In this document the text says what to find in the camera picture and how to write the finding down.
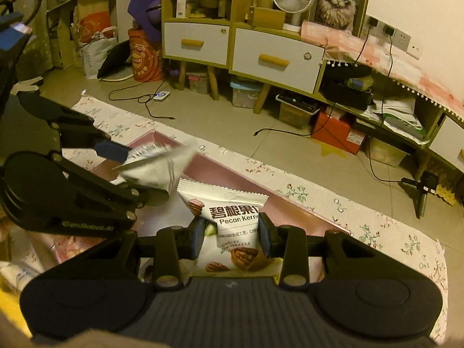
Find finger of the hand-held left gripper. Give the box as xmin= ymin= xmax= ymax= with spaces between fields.
xmin=16 ymin=92 xmax=130 ymax=163
xmin=51 ymin=152 xmax=171 ymax=211

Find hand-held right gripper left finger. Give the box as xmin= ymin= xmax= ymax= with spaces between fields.
xmin=72 ymin=217 xmax=208 ymax=290

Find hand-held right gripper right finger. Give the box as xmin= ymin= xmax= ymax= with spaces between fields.
xmin=258 ymin=212 xmax=399 ymax=288

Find pink floral snack packet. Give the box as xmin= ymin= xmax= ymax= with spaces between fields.
xmin=51 ymin=234 xmax=106 ymax=263

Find white nut snack packet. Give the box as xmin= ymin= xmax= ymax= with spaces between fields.
xmin=177 ymin=179 xmax=285 ymax=285
xmin=112 ymin=141 xmax=196 ymax=196

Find pink cardboard box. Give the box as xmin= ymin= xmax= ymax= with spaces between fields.
xmin=61 ymin=132 xmax=352 ymax=285

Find white round base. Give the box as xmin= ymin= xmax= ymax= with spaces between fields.
xmin=101 ymin=69 xmax=133 ymax=82

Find black flat panel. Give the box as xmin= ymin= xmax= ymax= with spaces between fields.
xmin=97 ymin=40 xmax=131 ymax=79

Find white paper bag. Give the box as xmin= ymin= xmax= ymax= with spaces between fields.
xmin=81 ymin=27 xmax=118 ymax=78

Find red printed bucket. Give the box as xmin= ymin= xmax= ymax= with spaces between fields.
xmin=128 ymin=29 xmax=167 ymax=83

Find white swivel chair base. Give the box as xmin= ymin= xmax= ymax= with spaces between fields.
xmin=11 ymin=76 xmax=44 ymax=97

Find clear storage bin pink contents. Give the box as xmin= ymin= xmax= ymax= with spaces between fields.
xmin=186 ymin=69 xmax=211 ymax=95

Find red shoe box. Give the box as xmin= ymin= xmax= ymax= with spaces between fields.
xmin=312 ymin=110 xmax=367 ymax=155

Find clear storage bin white lid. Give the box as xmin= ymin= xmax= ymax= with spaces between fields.
xmin=275 ymin=92 xmax=321 ymax=128

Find red printed bag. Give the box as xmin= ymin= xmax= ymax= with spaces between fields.
xmin=74 ymin=0 xmax=109 ymax=44

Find wooden bookshelf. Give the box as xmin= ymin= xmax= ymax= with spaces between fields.
xmin=47 ymin=0 xmax=117 ymax=69

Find clear storage bin blue lid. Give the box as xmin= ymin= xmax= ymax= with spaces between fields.
xmin=230 ymin=76 xmax=263 ymax=108

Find purple round object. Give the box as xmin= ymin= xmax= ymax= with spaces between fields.
xmin=128 ymin=0 xmax=164 ymax=44

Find small white box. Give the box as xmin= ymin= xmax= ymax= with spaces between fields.
xmin=177 ymin=0 xmax=198 ymax=19

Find black box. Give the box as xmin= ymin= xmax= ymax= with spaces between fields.
xmin=322 ymin=61 xmax=374 ymax=111

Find stack of papers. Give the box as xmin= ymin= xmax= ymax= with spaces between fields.
xmin=370 ymin=96 xmax=426 ymax=138

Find wooden shelf cabinet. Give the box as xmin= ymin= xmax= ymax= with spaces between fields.
xmin=161 ymin=0 xmax=327 ymax=115

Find yellow toothed mat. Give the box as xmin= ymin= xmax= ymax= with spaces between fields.
xmin=437 ymin=174 xmax=457 ymax=205

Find pink cloth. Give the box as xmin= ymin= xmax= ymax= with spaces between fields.
xmin=301 ymin=20 xmax=464 ymax=120

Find framed cat picture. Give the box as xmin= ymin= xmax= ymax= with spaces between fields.
xmin=308 ymin=0 xmax=373 ymax=37

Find black floor cable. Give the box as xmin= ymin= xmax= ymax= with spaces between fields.
xmin=109 ymin=80 xmax=176 ymax=121
xmin=254 ymin=127 xmax=314 ymax=137

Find camera on small tripod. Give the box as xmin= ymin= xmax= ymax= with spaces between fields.
xmin=400 ymin=171 xmax=440 ymax=219

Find black power cable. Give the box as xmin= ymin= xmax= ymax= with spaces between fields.
xmin=366 ymin=25 xmax=405 ymax=184
xmin=312 ymin=16 xmax=379 ymax=138

